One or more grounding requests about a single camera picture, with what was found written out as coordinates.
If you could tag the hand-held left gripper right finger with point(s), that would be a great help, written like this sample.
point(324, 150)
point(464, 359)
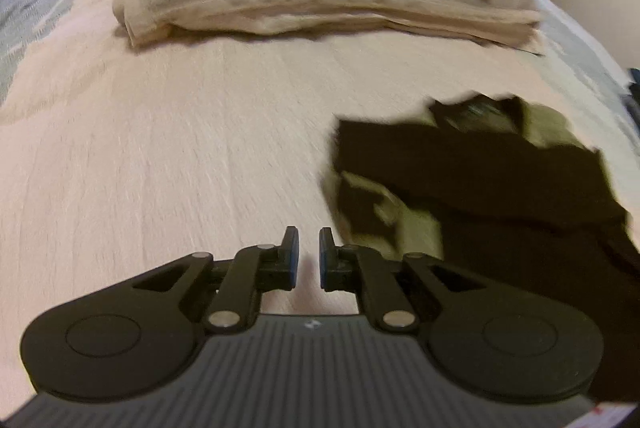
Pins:
point(324, 258)

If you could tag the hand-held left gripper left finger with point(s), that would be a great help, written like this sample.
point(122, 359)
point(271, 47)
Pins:
point(295, 258)

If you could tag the black jacket with olive lining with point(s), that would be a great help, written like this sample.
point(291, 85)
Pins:
point(500, 183)

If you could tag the grey pink striped bedspread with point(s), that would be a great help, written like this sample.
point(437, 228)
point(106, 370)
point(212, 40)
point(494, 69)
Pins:
point(150, 132)

